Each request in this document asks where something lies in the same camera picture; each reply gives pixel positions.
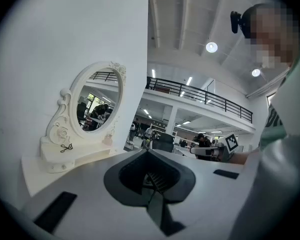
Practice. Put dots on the person's head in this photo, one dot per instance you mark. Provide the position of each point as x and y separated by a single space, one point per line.
272 34

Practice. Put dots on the white ornate vanity mirror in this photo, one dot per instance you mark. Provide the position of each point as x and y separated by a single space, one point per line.
62 134

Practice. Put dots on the ceiling tube light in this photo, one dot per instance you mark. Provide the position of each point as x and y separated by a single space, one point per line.
153 73
189 81

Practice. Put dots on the person's green shirt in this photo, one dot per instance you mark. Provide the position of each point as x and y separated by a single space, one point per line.
272 134

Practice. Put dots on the black mezzanine railing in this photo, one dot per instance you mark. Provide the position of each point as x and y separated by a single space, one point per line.
190 90

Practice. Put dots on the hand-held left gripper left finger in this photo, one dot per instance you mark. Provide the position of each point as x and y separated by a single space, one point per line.
85 196

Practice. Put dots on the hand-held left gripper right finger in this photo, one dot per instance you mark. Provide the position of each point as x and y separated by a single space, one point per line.
210 196

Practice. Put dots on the black head-mounted camera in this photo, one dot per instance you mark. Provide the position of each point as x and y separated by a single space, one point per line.
235 21

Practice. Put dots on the black eyelash curler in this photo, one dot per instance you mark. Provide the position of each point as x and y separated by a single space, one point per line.
64 149

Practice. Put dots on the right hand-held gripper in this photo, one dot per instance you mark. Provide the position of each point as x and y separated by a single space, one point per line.
230 142

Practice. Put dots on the person's right forearm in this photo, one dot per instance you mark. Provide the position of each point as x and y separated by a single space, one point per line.
242 157

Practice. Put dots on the round ceiling lamp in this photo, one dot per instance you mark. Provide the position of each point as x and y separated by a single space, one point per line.
211 47
255 72

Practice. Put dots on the white service robot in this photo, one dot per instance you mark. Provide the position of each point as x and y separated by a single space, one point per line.
131 136

